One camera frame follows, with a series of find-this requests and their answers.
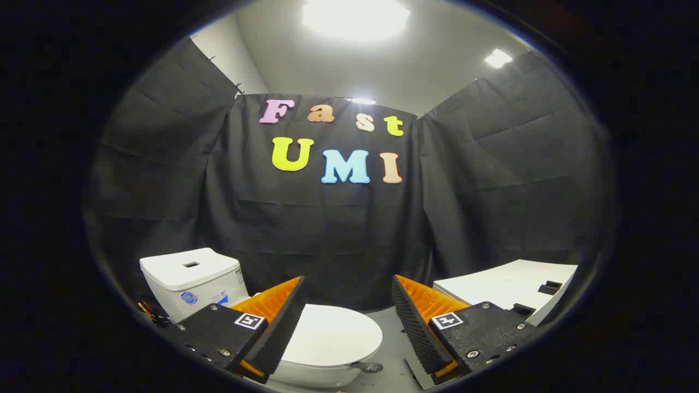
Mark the large ceiling light panel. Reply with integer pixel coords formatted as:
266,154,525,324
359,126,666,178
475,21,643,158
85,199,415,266
303,0,410,41

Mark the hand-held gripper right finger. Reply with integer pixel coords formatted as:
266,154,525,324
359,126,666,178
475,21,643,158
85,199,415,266
392,275,538,385

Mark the black backdrop cloth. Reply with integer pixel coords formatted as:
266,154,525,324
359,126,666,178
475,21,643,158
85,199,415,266
82,37,615,312

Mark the small ceiling light panel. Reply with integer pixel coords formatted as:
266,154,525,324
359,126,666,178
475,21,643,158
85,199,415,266
485,49,514,69

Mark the orange black tool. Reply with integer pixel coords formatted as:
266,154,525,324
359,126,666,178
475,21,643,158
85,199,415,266
137,299,175,328

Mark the white ceramic toilet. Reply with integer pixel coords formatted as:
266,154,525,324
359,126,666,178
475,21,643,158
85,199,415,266
139,248,384,389

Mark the white toilet lid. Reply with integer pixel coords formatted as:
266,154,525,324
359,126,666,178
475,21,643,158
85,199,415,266
281,304,383,367

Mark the white drawer cabinet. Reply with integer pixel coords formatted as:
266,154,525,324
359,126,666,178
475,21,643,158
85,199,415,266
433,259,578,327

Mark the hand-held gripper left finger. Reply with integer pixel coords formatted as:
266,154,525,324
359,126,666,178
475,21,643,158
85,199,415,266
174,276,307,384

